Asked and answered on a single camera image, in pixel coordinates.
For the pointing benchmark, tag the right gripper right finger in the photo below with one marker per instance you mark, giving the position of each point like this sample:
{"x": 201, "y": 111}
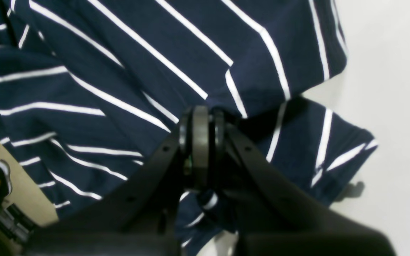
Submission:
{"x": 271, "y": 215}

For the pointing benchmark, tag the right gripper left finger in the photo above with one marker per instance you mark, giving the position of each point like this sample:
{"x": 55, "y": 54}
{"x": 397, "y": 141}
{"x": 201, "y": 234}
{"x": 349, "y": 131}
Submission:
{"x": 138, "y": 218}

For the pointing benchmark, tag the navy white striped T-shirt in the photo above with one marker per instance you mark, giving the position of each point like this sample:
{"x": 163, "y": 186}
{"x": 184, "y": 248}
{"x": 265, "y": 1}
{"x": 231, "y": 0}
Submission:
{"x": 90, "y": 88}

